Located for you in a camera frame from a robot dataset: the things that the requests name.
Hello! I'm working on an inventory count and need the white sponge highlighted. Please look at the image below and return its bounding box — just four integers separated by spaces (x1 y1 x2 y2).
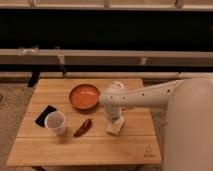
106 121 124 136

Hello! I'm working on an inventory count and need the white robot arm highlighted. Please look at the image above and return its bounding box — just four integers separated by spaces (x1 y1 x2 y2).
99 77 213 171

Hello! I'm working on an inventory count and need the orange ceramic bowl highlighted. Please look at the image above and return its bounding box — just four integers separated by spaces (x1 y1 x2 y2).
69 84 100 110

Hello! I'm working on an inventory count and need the red chili pepper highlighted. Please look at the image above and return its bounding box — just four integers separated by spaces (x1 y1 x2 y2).
73 119 92 137

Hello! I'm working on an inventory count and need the wooden table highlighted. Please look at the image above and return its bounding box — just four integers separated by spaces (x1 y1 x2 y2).
7 79 161 166

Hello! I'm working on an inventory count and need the white paper cup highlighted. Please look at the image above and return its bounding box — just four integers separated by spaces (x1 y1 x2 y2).
44 111 66 135

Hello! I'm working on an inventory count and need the black smartphone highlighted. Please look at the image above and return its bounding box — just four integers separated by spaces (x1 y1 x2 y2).
35 105 56 127

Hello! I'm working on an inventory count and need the metal shelf rail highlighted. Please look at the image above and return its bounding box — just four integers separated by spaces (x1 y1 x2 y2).
0 48 213 67

